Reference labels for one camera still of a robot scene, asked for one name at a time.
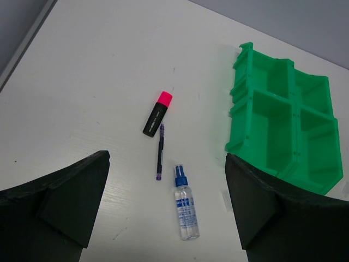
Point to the clear spray bottle blue cap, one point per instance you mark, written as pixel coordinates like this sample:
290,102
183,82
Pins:
187,217

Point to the clear pen cap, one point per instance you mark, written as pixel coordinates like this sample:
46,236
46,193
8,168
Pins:
227,200

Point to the green four-compartment tray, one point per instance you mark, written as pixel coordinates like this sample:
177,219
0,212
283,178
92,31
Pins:
283,122

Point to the table left edge rail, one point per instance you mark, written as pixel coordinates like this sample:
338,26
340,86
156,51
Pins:
20,23

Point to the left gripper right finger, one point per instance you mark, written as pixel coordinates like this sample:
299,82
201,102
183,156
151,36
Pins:
277,221

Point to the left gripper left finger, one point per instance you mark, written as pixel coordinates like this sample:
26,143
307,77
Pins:
52,217

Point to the purple pen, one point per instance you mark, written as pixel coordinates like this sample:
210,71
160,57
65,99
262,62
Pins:
160,153

